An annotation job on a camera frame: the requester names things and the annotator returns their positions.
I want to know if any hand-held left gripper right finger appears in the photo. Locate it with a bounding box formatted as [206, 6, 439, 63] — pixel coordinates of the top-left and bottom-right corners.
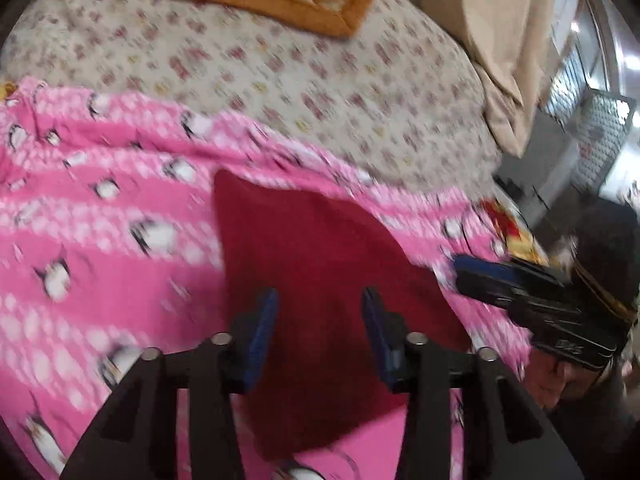
[361, 287, 586, 480]

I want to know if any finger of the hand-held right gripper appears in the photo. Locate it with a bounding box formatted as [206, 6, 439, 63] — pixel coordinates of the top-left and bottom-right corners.
[452, 254, 566, 287]
[455, 270, 538, 308]

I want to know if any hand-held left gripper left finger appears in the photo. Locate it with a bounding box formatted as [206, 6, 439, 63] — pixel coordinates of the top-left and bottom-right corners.
[59, 287, 280, 480]

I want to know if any dark red small garment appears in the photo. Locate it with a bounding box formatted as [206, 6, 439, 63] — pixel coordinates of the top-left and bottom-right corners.
[212, 167, 473, 463]

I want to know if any person's right hand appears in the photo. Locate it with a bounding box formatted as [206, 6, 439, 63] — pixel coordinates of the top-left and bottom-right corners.
[529, 349, 583, 413]

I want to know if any yellow plush bear red shirt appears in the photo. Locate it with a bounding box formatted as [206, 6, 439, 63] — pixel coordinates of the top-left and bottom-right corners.
[480, 197, 548, 263]

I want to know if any person's dark clothing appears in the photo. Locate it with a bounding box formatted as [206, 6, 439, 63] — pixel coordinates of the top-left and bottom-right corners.
[545, 204, 640, 480]

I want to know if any white grid panel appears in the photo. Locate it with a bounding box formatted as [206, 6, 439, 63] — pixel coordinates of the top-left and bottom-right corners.
[575, 89, 637, 192]

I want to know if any pink penguin print blanket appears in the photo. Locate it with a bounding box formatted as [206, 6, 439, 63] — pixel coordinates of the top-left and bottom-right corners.
[0, 75, 538, 480]

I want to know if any beige cloth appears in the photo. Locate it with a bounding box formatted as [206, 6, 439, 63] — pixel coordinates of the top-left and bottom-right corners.
[417, 0, 563, 156]

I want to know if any floral bed sheet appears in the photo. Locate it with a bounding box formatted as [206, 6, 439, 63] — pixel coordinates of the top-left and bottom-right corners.
[0, 0, 503, 201]

